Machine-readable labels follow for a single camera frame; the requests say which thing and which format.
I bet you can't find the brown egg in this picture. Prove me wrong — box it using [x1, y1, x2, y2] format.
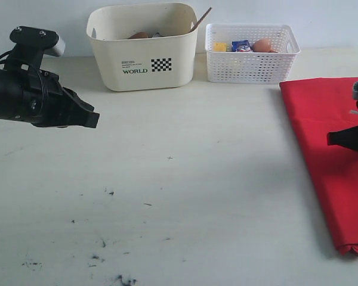
[252, 39, 271, 52]

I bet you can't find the cream plastic bin WORLD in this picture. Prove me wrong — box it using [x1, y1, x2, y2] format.
[87, 3, 197, 92]

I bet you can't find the yellow cheese wedge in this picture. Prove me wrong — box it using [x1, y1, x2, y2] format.
[212, 42, 229, 52]

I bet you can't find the blue white milk carton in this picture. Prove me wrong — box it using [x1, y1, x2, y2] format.
[231, 39, 253, 52]

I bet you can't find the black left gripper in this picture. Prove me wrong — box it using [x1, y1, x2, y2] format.
[20, 70, 100, 128]

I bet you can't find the brown wooden plate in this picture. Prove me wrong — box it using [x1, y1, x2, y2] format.
[129, 32, 149, 39]

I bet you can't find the white perforated plastic basket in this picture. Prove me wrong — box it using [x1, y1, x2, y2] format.
[205, 23, 300, 84]

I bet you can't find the wooden chopstick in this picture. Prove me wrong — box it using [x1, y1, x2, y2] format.
[189, 7, 212, 33]

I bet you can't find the red table cloth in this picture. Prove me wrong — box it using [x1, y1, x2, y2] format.
[279, 77, 358, 255]

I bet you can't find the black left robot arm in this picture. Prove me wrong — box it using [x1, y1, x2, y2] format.
[0, 69, 100, 128]

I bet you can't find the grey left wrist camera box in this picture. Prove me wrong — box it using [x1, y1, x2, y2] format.
[10, 26, 66, 57]

